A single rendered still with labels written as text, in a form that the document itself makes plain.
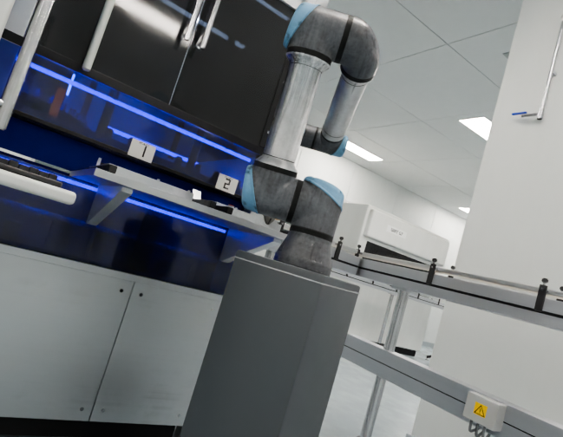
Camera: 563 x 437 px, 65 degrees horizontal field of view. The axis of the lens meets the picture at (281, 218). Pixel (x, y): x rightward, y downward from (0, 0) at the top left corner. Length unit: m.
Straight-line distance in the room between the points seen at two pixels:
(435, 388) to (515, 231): 1.02
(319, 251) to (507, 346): 1.56
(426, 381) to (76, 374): 1.31
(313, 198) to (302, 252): 0.14
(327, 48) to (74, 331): 1.18
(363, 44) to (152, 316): 1.14
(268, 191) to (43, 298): 0.84
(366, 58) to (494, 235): 1.67
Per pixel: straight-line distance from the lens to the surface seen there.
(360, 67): 1.18
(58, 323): 1.62
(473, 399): 1.82
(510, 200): 2.66
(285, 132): 1.11
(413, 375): 2.03
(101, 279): 1.61
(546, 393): 2.40
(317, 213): 1.10
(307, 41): 1.14
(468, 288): 1.90
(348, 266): 2.24
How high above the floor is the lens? 0.78
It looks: 6 degrees up
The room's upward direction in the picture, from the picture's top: 17 degrees clockwise
